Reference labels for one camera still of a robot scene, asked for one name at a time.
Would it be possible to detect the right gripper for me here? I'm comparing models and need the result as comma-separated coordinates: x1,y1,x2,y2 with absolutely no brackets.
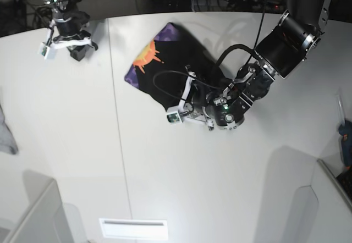
53,10,98,62

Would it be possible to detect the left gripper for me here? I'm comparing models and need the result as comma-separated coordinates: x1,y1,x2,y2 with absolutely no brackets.
190,82,228,129

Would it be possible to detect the black T-shirt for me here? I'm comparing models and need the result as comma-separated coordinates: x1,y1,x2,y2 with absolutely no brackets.
124,23,227,109

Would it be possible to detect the grey cloth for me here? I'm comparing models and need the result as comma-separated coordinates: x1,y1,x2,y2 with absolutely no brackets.
0,108,18,155

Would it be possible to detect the blue glue gun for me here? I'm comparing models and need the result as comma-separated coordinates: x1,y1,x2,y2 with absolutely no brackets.
336,93,351,168

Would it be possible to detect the black keyboard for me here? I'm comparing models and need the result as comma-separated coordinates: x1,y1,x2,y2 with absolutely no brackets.
337,168,352,200

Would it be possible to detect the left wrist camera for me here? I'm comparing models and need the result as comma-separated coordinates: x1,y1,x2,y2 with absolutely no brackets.
165,64,215,131

